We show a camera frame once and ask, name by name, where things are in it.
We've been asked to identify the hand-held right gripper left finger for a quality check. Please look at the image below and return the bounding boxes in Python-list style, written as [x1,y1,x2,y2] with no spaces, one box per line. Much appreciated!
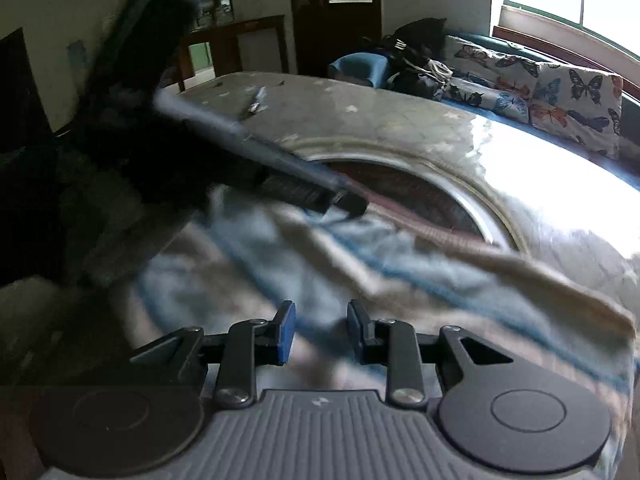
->
[130,300,296,409]

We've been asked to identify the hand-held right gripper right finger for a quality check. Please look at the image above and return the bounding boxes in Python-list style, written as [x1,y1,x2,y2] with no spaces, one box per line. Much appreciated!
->
[346,299,516,409]

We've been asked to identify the large butterfly print cushion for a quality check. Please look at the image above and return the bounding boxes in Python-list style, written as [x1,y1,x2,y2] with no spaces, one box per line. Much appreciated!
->
[529,61,624,160]

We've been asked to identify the beige blue-striped garment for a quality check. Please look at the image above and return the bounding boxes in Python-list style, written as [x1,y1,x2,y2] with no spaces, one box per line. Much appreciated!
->
[120,180,638,463]

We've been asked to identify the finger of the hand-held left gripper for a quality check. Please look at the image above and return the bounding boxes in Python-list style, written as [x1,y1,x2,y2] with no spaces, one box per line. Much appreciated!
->
[152,91,369,219]

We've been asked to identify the dark wooden side table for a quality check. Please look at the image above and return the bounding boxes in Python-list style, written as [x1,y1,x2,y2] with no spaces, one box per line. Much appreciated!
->
[174,14,292,92]

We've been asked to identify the black clothes pile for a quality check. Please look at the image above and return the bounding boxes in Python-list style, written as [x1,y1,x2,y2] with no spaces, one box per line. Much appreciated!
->
[381,17,454,100]

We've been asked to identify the blue sofa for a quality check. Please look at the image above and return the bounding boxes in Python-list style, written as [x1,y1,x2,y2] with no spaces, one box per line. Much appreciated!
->
[327,32,640,178]

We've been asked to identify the dark wooden door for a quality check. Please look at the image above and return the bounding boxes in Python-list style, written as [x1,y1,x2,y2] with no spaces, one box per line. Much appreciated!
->
[289,0,384,80]

